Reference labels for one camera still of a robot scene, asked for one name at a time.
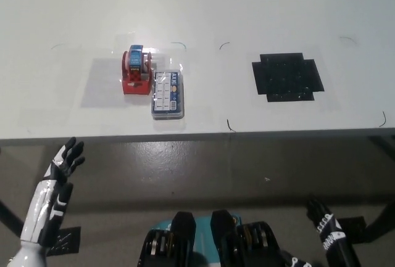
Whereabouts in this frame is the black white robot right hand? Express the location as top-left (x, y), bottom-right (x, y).
top-left (286, 194), bottom-right (362, 267)

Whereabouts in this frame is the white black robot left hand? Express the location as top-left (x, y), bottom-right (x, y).
top-left (20, 136), bottom-right (86, 248)

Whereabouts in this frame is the clear plastic screw box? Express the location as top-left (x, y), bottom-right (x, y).
top-left (150, 69), bottom-right (186, 121)

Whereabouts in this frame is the red tape dispenser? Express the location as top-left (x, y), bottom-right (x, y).
top-left (120, 44), bottom-right (155, 97)

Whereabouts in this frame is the black tape patch on table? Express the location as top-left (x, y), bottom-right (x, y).
top-left (251, 52), bottom-right (325, 103)

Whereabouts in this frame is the clear plastic film sheet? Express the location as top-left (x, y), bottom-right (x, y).
top-left (80, 32), bottom-right (186, 109)

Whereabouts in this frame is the black teal robot torso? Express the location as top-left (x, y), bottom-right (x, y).
top-left (137, 210), bottom-right (288, 267)

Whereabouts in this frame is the black table frame leg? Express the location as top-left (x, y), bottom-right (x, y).
top-left (366, 136), bottom-right (395, 244)
top-left (0, 198), bottom-right (26, 237)

